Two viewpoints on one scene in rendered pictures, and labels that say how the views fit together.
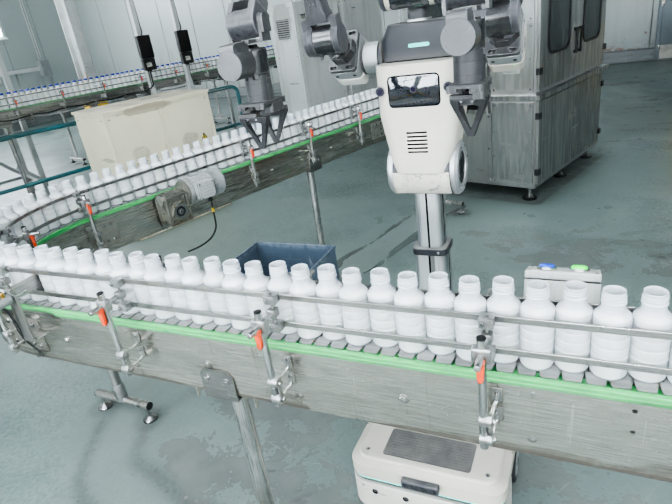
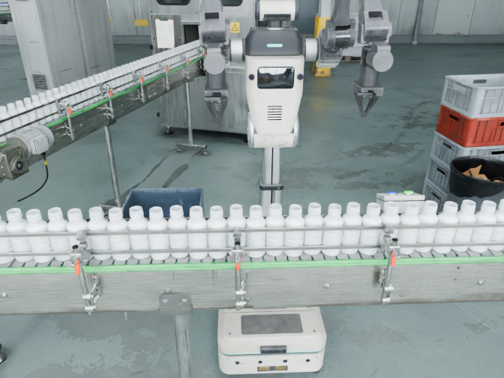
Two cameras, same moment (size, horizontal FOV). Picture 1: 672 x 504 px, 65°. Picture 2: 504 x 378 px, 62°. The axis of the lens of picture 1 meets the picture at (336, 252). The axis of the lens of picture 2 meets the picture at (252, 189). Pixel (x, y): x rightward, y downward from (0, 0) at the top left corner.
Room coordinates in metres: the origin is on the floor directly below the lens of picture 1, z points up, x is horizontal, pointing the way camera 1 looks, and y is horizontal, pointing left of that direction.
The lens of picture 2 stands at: (0.08, 0.63, 1.78)
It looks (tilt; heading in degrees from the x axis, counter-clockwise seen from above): 27 degrees down; 330
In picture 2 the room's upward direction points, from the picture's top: straight up
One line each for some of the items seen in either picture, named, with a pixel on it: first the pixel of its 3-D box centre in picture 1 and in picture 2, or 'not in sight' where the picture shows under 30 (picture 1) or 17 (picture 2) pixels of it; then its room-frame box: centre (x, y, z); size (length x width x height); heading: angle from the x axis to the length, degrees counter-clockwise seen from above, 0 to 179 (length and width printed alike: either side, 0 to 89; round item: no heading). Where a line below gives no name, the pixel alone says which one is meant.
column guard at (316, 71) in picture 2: not in sight; (322, 46); (6.97, -4.96, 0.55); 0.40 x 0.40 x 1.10; 63
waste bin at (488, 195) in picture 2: not in sight; (475, 209); (1.52, -2.01, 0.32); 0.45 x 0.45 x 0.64
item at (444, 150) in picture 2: not in sight; (479, 150); (1.88, -2.49, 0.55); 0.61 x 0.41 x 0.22; 70
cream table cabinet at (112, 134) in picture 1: (158, 161); not in sight; (5.24, 1.61, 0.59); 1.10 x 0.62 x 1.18; 135
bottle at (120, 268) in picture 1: (125, 282); (79, 235); (1.26, 0.55, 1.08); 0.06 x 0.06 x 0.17
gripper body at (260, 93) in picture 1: (260, 91); (216, 79); (1.20, 0.11, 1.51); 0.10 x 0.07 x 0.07; 153
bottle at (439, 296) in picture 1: (440, 312); (350, 228); (0.89, -0.18, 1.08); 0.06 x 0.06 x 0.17
